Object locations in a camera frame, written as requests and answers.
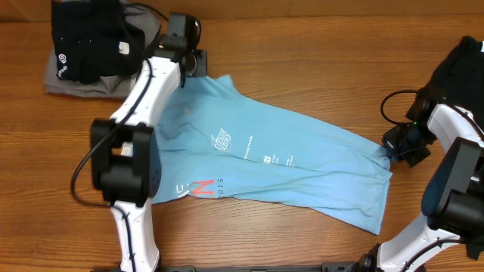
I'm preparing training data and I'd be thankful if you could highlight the light blue t-shirt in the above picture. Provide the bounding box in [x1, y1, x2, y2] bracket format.
[154, 76, 392, 234]

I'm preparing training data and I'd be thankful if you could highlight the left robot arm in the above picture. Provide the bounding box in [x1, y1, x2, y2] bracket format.
[90, 13, 207, 272]

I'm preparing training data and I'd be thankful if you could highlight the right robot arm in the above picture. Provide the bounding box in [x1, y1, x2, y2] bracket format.
[348, 98, 483, 272]

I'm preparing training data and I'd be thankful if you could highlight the black garment at right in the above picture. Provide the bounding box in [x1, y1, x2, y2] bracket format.
[417, 36, 483, 127]

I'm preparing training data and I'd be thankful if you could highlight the grey folded garment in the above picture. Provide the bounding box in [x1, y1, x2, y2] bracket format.
[44, 1, 160, 98]

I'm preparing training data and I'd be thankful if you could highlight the black folded garment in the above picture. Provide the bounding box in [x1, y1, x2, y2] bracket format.
[51, 0, 145, 84]

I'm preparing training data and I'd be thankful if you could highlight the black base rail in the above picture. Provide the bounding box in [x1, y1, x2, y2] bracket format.
[157, 261, 358, 272]

